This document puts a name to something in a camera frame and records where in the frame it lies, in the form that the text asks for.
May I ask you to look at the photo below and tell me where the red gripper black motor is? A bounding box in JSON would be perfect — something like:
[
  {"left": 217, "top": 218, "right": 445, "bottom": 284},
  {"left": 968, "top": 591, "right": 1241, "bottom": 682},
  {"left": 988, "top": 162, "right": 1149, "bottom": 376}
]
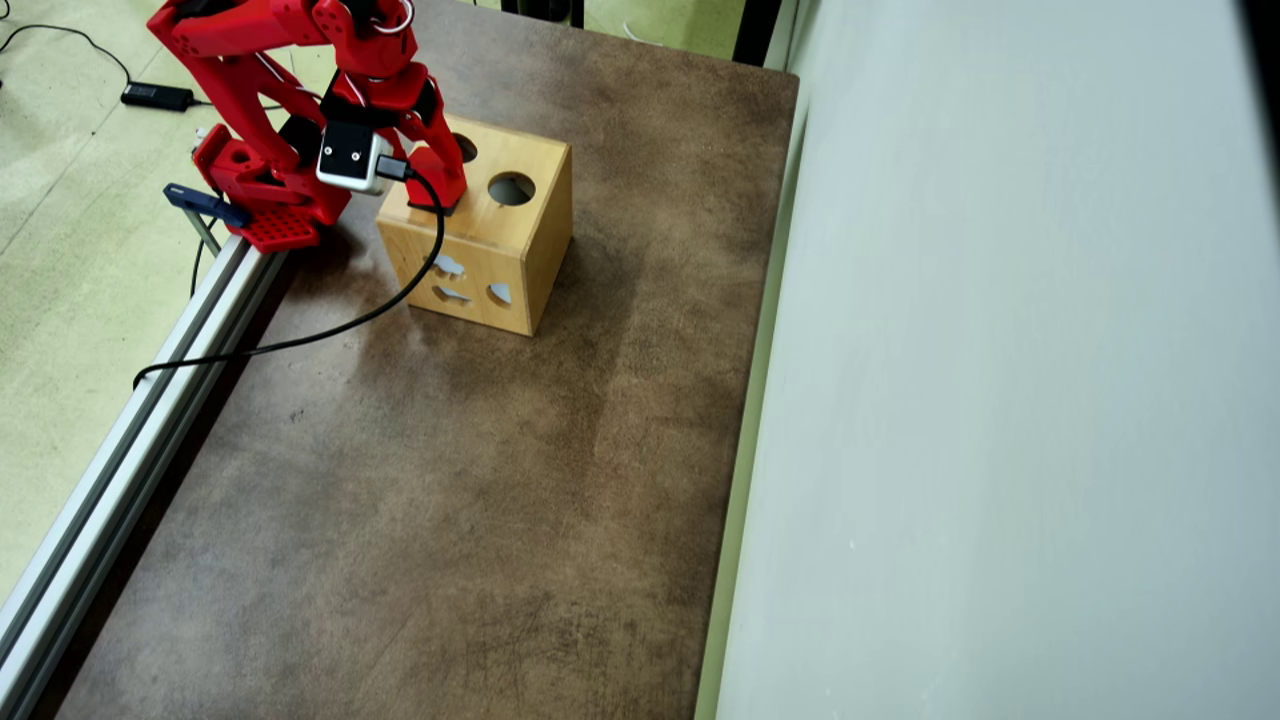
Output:
[{"left": 320, "top": 60, "right": 463, "bottom": 169}]

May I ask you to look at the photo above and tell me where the wooden shape sorter box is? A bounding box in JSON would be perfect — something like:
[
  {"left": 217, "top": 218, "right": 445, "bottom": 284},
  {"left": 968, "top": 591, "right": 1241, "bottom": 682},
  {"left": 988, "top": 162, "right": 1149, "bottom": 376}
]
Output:
[{"left": 375, "top": 110, "right": 574, "bottom": 338}]

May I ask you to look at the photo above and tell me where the blue clamp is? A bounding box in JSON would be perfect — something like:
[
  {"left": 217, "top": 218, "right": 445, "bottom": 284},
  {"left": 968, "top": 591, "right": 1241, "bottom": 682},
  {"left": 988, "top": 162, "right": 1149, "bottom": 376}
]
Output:
[{"left": 163, "top": 183, "right": 251, "bottom": 257}]

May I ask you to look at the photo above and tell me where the black power adapter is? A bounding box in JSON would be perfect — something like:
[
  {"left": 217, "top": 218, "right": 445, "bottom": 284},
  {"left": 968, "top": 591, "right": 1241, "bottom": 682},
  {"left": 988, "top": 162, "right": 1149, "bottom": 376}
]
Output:
[{"left": 121, "top": 83, "right": 195, "bottom": 113}]

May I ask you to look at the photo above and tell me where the black vertical bar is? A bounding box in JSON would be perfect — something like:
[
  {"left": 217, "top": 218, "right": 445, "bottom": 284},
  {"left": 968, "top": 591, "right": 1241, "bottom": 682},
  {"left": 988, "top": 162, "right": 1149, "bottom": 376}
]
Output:
[{"left": 733, "top": 0, "right": 783, "bottom": 69}]

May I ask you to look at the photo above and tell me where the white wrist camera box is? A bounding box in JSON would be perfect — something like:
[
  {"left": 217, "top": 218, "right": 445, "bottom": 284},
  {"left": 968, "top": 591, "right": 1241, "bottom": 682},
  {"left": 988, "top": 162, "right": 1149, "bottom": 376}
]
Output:
[{"left": 317, "top": 120, "right": 394, "bottom": 195}]

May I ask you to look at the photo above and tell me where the black post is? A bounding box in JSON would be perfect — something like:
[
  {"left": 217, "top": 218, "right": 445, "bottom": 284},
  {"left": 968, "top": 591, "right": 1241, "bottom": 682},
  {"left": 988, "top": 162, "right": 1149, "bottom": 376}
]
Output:
[{"left": 500, "top": 0, "right": 586, "bottom": 29}]

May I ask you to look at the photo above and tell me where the black camera cable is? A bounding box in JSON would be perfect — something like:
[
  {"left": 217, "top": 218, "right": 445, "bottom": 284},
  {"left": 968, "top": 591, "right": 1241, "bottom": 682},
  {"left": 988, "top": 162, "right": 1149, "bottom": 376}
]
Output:
[{"left": 133, "top": 158, "right": 447, "bottom": 392}]

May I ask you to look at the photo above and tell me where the black floor cable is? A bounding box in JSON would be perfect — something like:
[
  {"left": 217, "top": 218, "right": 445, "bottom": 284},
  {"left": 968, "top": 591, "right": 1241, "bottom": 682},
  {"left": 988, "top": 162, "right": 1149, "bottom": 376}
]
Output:
[{"left": 0, "top": 22, "right": 133, "bottom": 91}]

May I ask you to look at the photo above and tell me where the aluminium profile rail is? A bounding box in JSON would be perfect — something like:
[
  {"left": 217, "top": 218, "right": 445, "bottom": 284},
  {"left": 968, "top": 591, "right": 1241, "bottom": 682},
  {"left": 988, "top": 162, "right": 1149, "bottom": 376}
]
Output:
[{"left": 0, "top": 235, "right": 291, "bottom": 720}]

